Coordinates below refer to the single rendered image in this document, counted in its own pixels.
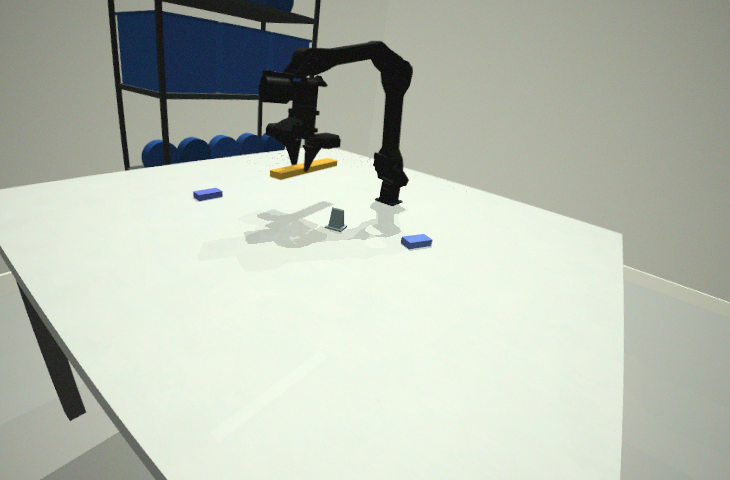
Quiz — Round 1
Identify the yellow bar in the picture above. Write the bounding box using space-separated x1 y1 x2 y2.
270 158 337 181

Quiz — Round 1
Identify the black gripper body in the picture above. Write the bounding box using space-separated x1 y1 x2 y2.
266 104 341 149

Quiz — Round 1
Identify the blue rectangular block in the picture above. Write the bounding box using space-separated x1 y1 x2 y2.
193 188 223 201
401 234 433 249

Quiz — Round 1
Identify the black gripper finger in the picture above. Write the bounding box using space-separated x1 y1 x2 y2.
303 144 321 171
279 138 302 166

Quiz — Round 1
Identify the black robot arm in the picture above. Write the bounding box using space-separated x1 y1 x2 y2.
259 41 413 206

